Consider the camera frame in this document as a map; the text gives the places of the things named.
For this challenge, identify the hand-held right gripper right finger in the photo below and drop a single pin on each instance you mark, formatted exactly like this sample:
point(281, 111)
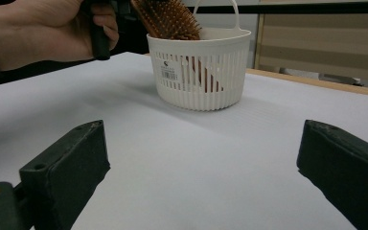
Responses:
point(345, 166)

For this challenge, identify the light wooden desk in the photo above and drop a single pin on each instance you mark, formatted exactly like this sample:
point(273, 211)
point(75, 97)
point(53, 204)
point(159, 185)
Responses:
point(322, 44)

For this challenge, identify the white slotted plastic basket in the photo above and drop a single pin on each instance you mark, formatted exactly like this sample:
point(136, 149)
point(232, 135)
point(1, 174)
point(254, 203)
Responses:
point(204, 80)

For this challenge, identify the wooden bristle hairbrush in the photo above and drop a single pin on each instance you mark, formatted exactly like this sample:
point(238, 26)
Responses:
point(169, 19)

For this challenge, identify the office chair base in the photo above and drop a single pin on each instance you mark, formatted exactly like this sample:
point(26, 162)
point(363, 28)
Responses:
point(335, 78)

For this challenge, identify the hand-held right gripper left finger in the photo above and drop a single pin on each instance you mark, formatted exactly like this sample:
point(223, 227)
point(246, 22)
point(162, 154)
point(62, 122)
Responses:
point(67, 166)

